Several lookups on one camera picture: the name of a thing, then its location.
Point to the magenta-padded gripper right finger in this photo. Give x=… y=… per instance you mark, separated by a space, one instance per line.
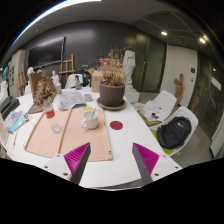
x=146 y=160

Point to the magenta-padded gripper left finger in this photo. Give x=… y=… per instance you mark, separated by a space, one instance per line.
x=75 y=160

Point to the clear red-labelled water bottle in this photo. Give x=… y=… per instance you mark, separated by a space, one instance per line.
x=50 y=114

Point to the beige wooden board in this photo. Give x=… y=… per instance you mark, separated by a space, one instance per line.
x=43 y=136
x=90 y=140

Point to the black backpack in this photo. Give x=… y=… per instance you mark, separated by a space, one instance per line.
x=174 y=132

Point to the white ceramic mug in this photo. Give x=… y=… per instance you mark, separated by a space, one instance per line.
x=89 y=122

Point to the flat round red coaster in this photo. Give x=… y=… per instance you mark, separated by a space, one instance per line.
x=116 y=125

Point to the stack of papers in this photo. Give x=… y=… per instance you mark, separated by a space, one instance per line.
x=151 y=110

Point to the metal spoon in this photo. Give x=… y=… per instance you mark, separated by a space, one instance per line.
x=93 y=112

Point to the yellow tag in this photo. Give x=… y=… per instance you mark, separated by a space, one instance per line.
x=87 y=108

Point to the printed newspaper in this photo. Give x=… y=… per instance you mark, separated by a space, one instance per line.
x=70 y=99

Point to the white plastic chair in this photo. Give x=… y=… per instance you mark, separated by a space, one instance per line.
x=166 y=101

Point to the white chair with green cushion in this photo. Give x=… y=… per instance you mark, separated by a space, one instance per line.
x=190 y=115

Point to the grey plant saucer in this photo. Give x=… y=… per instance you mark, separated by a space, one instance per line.
x=110 y=108

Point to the small white jar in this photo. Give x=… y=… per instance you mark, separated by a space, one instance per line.
x=87 y=97

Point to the colourful painted book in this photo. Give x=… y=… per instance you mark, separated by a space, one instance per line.
x=14 y=120

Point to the small green-labelled bottle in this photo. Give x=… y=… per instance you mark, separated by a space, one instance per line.
x=58 y=88

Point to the grey pot with dried plant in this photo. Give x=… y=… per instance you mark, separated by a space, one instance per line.
x=111 y=93

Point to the dark spray bottle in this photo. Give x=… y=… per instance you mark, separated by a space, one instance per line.
x=78 y=84

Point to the white chair behind table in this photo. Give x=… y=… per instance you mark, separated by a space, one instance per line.
x=70 y=81

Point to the brown wooden figure statue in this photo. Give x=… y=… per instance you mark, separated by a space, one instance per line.
x=179 y=88

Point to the brown cardboard box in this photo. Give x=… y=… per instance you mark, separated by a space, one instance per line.
x=95 y=81

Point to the small white plaster bust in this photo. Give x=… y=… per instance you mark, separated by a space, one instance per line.
x=55 y=78

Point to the black desktop device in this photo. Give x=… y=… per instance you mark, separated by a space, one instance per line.
x=8 y=106

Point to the wooden easel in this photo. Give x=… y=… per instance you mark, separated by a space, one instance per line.
x=66 y=68

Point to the tall white plaster statue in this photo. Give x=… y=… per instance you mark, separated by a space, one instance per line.
x=129 y=66

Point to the white shelf unit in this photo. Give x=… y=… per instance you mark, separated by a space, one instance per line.
x=16 y=73

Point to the round ceiling light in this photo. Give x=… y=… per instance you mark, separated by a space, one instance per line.
x=202 y=40
x=164 y=33

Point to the black wall screen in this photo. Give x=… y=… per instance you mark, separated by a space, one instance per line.
x=45 y=53

